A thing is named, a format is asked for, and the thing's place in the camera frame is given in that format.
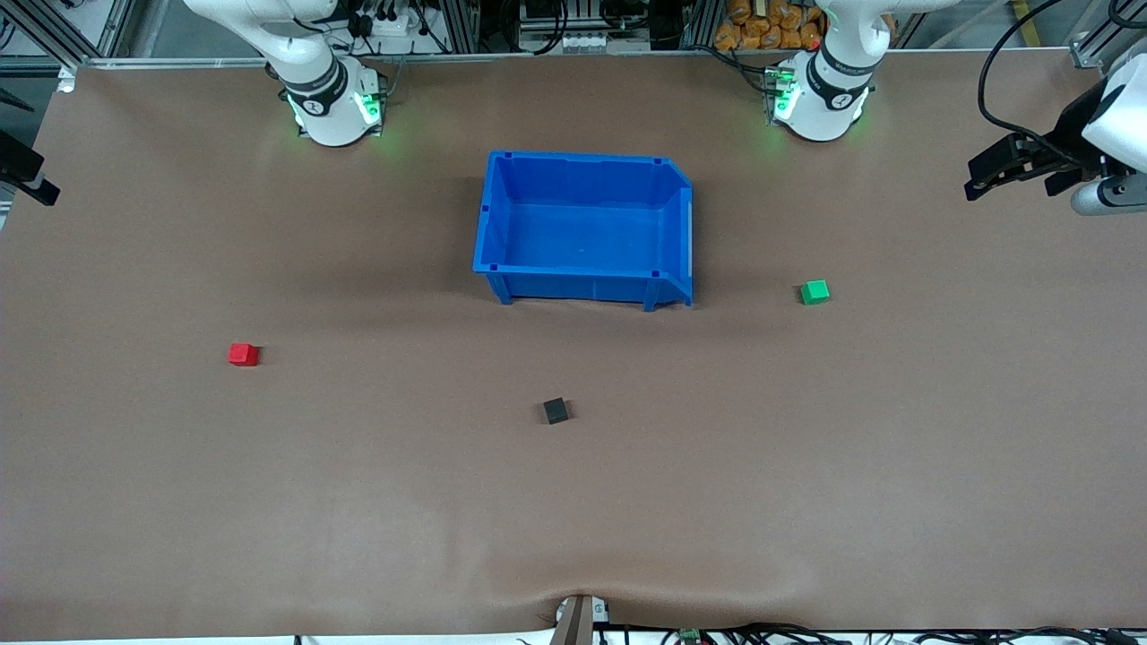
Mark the white power strip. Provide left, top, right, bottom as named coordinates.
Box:
left=354, top=7, right=429, bottom=39

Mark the aluminium frame post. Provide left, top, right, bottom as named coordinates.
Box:
left=0, top=0, right=122, bottom=71
left=1069, top=0, right=1147, bottom=69
left=681, top=0, right=720, bottom=50
left=430, top=0, right=481, bottom=55

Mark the blue plastic storage bin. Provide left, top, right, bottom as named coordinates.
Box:
left=472, top=150, right=695, bottom=313

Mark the silver table edge rail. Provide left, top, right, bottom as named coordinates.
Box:
left=76, top=51, right=780, bottom=69

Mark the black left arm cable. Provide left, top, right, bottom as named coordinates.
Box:
left=979, top=0, right=1147, bottom=167

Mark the metal table clamp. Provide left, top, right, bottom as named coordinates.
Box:
left=554, top=594, right=612, bottom=645

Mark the black electronics box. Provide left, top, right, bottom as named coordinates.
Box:
left=518, top=0, right=651, bottom=55

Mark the brown table mat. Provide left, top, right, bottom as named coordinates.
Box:
left=0, top=49, right=1147, bottom=641

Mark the orange toy bread pile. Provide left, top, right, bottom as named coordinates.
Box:
left=714, top=0, right=824, bottom=51

